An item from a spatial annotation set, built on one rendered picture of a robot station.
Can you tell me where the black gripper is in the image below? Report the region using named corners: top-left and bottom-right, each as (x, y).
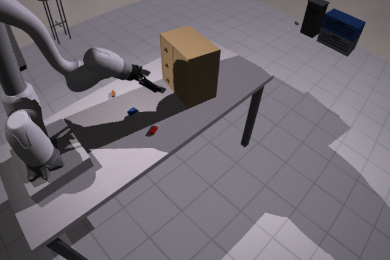
top-left (126, 64), bottom-right (166, 93)

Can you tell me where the dark blue nine-volt battery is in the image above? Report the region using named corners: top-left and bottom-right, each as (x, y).
top-left (127, 107), bottom-right (137, 116)

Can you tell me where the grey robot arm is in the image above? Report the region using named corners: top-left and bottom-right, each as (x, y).
top-left (0, 0), bottom-right (132, 181)

